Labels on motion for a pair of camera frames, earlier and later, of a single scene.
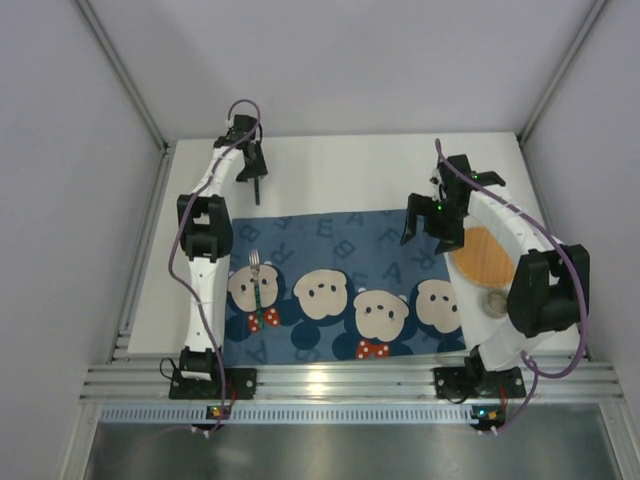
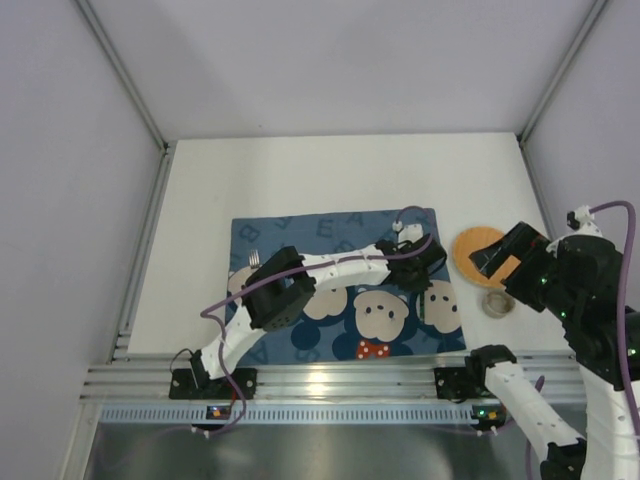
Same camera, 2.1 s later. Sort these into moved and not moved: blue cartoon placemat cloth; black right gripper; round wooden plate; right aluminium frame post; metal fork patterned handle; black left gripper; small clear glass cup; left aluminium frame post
Moved: black right gripper; black left gripper; metal fork patterned handle
Not moved: right aluminium frame post; left aluminium frame post; round wooden plate; blue cartoon placemat cloth; small clear glass cup
